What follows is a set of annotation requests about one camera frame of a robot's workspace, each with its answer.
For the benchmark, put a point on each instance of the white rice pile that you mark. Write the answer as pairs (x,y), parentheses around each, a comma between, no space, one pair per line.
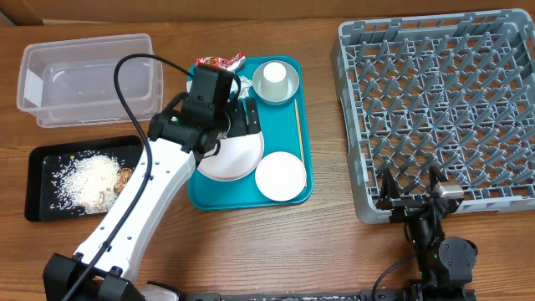
(87,183)

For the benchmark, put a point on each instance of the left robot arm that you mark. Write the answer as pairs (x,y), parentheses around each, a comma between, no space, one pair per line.
(189,128)

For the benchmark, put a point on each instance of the large white plate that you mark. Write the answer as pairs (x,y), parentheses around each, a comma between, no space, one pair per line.
(235,158)

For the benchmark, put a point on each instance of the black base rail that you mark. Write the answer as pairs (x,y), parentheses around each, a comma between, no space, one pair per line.
(363,295)

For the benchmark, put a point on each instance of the small white plate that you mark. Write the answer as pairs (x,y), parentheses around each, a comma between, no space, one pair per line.
(280,176)

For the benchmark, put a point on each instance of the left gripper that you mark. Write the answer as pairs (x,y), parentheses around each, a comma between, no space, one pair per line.
(240,123)

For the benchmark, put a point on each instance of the grey bowl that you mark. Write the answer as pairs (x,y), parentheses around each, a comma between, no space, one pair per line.
(293,83)

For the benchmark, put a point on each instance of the black rectangular tray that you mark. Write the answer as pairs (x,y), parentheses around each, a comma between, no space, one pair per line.
(46,164)

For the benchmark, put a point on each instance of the white paper cup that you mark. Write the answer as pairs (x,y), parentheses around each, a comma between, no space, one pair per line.
(274,81)

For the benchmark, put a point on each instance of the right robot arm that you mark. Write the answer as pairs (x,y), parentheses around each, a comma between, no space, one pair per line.
(445,263)

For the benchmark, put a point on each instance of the clear plastic bin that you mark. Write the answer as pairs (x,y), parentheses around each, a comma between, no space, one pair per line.
(73,82)

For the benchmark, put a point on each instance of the teal serving tray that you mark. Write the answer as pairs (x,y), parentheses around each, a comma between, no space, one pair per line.
(278,125)

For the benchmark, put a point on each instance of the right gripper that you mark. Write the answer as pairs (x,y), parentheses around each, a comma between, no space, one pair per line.
(389,198)

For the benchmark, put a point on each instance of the brown food scraps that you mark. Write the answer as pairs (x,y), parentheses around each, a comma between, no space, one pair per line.
(123,180)

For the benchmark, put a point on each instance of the white tissue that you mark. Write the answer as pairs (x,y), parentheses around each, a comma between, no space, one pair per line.
(245,85)

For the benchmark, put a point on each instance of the grey dishwasher rack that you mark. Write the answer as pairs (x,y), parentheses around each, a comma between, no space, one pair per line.
(455,91)

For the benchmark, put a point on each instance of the red snack wrapper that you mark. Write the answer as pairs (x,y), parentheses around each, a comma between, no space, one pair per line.
(232,64)

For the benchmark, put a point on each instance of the wooden chopstick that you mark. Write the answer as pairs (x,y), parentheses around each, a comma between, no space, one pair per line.
(300,139)

